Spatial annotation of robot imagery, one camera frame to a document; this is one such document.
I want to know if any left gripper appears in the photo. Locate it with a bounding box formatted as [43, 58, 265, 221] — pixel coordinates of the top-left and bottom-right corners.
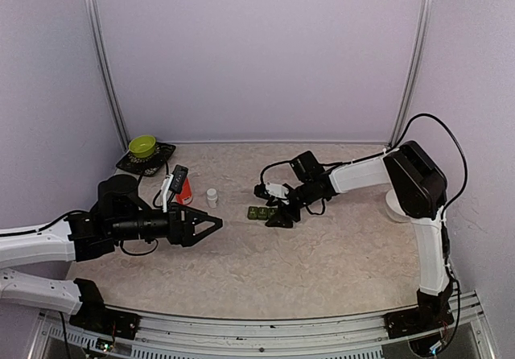
[110, 201, 222, 247]

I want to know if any green pill organizer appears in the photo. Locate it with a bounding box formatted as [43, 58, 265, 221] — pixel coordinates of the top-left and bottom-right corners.
[247, 206, 277, 221]

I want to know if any red pill bottle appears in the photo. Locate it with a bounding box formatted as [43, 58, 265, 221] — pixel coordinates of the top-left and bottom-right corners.
[175, 178, 193, 205]

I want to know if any small white pill bottle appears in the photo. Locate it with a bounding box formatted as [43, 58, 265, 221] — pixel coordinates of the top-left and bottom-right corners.
[206, 188, 218, 208]

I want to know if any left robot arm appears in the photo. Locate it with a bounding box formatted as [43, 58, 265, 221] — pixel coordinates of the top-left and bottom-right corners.
[1, 175, 223, 331]

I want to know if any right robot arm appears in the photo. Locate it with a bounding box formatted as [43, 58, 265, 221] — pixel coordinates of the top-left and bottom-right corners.
[253, 139, 456, 330]

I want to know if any black square tray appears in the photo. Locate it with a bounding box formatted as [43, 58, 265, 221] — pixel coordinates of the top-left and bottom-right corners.
[116, 142, 176, 177]

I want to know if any lime green bowl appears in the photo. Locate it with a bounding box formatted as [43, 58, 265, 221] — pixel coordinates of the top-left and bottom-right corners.
[129, 134, 157, 159]

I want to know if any white bowl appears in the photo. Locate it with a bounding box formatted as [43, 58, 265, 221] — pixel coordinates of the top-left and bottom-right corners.
[385, 189, 410, 223]

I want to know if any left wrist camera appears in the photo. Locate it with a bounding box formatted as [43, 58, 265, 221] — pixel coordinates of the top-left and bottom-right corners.
[158, 165, 188, 213]

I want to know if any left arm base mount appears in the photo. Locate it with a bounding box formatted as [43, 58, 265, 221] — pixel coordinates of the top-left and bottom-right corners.
[69, 307, 140, 340]

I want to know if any front aluminium rail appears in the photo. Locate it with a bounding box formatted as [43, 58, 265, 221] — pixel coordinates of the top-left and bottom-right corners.
[27, 292, 496, 359]

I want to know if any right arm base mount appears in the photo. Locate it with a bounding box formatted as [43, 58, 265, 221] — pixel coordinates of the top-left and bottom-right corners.
[384, 307, 454, 340]

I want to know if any left aluminium frame post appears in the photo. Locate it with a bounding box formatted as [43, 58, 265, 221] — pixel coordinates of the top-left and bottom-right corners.
[84, 0, 130, 151]

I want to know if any aluminium frame post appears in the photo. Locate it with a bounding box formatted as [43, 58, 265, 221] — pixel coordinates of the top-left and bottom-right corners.
[389, 0, 433, 146]
[84, 0, 130, 151]

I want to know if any right aluminium frame post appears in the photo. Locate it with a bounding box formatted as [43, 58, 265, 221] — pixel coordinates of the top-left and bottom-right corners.
[389, 0, 433, 146]

